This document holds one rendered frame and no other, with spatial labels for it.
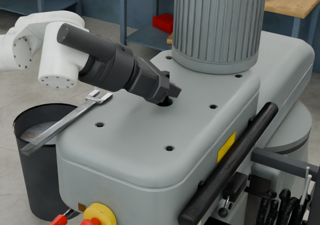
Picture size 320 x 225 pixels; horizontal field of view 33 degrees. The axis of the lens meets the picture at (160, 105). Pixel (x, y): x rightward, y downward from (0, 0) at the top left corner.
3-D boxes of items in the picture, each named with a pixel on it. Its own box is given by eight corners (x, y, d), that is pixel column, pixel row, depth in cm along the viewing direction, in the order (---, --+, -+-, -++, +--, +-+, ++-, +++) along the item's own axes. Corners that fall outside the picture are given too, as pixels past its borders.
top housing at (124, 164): (166, 255, 95) (170, 182, 87) (46, 204, 105) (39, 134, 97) (259, 129, 131) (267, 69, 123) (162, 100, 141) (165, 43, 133)
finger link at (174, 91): (174, 99, 109) (149, 90, 105) (181, 85, 108) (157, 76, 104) (177, 102, 107) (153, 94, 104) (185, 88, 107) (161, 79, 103)
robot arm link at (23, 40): (85, 72, 94) (18, 76, 98) (91, 24, 97) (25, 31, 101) (67, 56, 88) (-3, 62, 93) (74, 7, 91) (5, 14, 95)
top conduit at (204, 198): (194, 234, 93) (195, 219, 92) (172, 225, 95) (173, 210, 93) (277, 116, 128) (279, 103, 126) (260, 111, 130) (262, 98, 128)
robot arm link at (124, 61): (126, 89, 111) (76, 72, 104) (148, 47, 109) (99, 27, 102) (154, 119, 102) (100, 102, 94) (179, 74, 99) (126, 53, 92)
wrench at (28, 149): (33, 158, 91) (32, 154, 91) (15, 151, 93) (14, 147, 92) (112, 96, 110) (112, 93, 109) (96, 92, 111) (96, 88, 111)
